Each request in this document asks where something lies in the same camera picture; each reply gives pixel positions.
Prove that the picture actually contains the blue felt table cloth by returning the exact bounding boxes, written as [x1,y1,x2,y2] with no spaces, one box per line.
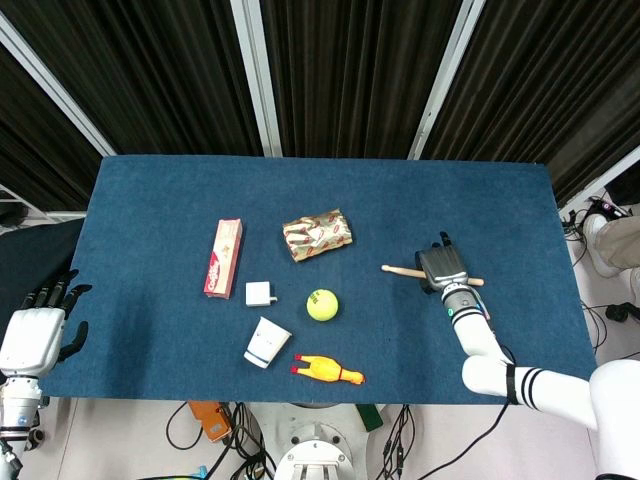
[38,154,607,407]

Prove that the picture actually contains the orange device on floor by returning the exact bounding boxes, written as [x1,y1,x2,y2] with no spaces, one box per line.
[187,400,234,444]

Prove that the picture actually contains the white paper cup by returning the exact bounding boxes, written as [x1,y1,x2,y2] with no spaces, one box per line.
[243,316,293,370]

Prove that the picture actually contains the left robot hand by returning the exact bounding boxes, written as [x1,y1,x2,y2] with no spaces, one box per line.
[0,268,93,377]

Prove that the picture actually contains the white charger cube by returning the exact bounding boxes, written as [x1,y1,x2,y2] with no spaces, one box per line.
[244,281,278,307]

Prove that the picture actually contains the green block on floor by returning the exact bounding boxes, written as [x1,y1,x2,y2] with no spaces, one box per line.
[355,403,385,432]

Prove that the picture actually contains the red toothpaste box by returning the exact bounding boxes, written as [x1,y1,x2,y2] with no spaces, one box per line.
[202,217,245,301]

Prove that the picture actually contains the white sneaker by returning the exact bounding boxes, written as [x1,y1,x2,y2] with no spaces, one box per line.
[582,212,621,279]

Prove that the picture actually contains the black curtain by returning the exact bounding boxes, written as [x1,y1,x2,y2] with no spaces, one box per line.
[0,0,640,211]

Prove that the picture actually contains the yellow rubber chicken toy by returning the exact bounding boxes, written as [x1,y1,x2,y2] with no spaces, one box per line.
[290,353,366,386]

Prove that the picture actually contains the yellow tennis ball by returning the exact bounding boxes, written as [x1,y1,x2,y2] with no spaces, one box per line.
[306,288,340,322]

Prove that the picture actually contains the crumpled gold snack bag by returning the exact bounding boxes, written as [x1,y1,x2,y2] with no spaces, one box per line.
[282,208,355,263]

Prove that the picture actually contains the white robot torso base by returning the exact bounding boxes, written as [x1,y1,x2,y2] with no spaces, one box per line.
[259,402,386,480]

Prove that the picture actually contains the black floor cable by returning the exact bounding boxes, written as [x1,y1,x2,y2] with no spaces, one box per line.
[165,400,206,450]
[381,403,426,480]

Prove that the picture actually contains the wooden drumstick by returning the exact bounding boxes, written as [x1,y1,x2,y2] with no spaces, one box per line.
[381,264,485,287]

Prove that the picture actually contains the person leg beige trousers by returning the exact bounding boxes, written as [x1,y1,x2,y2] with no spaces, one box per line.
[594,215,640,271]

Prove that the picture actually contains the white frame post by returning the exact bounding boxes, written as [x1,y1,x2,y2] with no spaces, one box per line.
[0,10,118,157]
[229,0,284,158]
[407,0,487,161]

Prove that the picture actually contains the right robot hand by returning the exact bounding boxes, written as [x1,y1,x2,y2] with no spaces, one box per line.
[413,231,471,296]

